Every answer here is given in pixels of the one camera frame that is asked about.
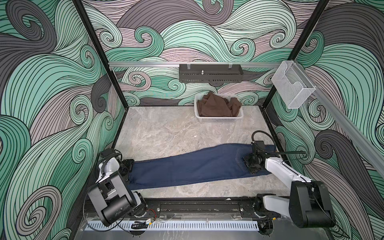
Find blue denim trousers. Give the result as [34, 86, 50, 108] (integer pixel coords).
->
[129, 144, 270, 190]

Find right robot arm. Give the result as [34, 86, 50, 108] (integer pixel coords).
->
[243, 131, 336, 228]

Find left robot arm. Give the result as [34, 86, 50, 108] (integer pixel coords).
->
[88, 148, 147, 227]

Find brown trousers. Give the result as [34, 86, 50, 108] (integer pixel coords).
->
[196, 92, 242, 117]

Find white plastic laundry basket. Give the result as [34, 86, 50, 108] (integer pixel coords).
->
[194, 94, 244, 123]

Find black perforated metal tray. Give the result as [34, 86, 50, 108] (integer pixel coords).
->
[179, 64, 244, 85]

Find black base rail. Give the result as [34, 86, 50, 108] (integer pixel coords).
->
[80, 197, 319, 219]

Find white slotted cable duct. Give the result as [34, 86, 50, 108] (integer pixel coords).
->
[85, 220, 259, 232]

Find clear plastic wall bin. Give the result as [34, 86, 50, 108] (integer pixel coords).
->
[272, 61, 316, 109]

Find aluminium rail back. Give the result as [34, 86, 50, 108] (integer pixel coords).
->
[108, 61, 281, 69]

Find aluminium rail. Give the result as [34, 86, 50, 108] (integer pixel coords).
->
[108, 61, 281, 69]
[297, 64, 384, 176]

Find aluminium rail right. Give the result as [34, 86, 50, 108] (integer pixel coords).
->
[297, 64, 384, 176]

